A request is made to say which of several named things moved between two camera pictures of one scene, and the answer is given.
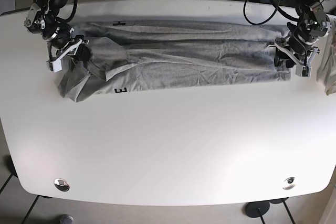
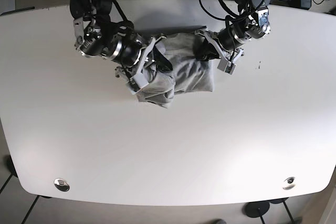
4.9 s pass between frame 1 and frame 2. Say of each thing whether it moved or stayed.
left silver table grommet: stayed
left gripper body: moved
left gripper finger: moved
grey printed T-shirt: moved
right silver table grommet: stayed
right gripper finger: moved
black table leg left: stayed
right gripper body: moved
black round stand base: stayed
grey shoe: moved
